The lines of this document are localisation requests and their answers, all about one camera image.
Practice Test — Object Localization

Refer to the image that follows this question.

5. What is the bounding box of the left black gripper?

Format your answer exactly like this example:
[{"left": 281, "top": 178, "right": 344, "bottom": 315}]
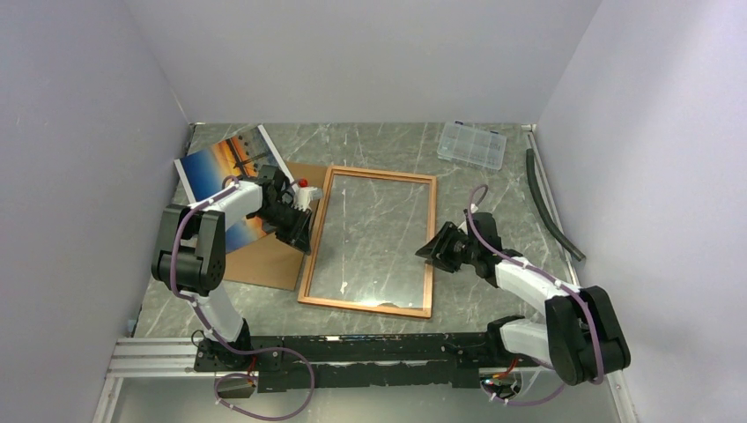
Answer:
[{"left": 254, "top": 201, "right": 314, "bottom": 256}]

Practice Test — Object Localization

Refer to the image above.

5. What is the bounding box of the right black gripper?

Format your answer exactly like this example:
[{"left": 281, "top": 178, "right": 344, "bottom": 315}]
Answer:
[{"left": 416, "top": 222, "right": 479, "bottom": 273}]

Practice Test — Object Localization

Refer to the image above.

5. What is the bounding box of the wooden picture frame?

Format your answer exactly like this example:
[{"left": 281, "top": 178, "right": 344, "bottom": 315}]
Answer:
[{"left": 297, "top": 165, "right": 439, "bottom": 320}]

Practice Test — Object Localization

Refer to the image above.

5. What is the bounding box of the sunset landscape photo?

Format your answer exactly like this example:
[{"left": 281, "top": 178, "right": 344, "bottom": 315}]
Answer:
[{"left": 168, "top": 125, "right": 296, "bottom": 252}]

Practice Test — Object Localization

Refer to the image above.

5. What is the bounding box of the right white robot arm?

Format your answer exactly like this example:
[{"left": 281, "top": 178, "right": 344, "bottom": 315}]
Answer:
[{"left": 416, "top": 211, "right": 632, "bottom": 386}]

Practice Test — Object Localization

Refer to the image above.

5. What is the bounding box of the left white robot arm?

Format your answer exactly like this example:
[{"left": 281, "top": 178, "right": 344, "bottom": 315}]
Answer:
[{"left": 151, "top": 165, "right": 322, "bottom": 370}]

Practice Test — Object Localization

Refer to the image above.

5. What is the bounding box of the clear plastic organizer box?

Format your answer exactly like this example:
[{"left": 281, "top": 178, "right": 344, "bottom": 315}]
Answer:
[{"left": 436, "top": 121, "right": 507, "bottom": 172}]

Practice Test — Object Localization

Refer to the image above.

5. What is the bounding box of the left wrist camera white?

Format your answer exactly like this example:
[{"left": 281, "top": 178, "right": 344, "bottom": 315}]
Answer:
[{"left": 292, "top": 178, "right": 323, "bottom": 211}]

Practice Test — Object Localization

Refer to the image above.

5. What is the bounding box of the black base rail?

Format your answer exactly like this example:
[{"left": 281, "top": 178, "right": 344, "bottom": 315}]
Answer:
[{"left": 193, "top": 332, "right": 531, "bottom": 393}]

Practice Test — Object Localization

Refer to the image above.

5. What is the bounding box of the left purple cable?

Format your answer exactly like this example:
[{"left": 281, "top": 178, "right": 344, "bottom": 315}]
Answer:
[{"left": 169, "top": 174, "right": 317, "bottom": 423}]

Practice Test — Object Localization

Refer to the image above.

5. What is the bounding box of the dark green hose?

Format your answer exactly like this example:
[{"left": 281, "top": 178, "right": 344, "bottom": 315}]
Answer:
[{"left": 525, "top": 147, "right": 587, "bottom": 262}]

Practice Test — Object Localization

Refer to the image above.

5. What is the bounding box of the aluminium extrusion rail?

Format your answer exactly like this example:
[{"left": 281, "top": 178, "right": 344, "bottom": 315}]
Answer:
[{"left": 107, "top": 338, "right": 197, "bottom": 378}]

